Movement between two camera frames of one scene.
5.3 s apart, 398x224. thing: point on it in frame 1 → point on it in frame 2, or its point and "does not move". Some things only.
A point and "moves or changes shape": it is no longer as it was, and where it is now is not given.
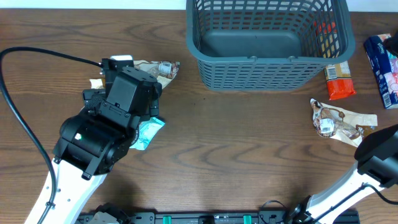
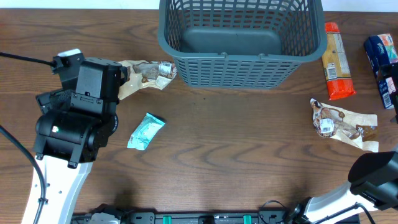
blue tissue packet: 384,62 does not move
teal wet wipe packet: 147,129 does not move
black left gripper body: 97,96 → 55,100
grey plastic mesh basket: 266,45 moves or changes shape
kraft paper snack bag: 163,71 does not move
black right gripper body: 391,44 → 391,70
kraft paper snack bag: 332,122 does not move
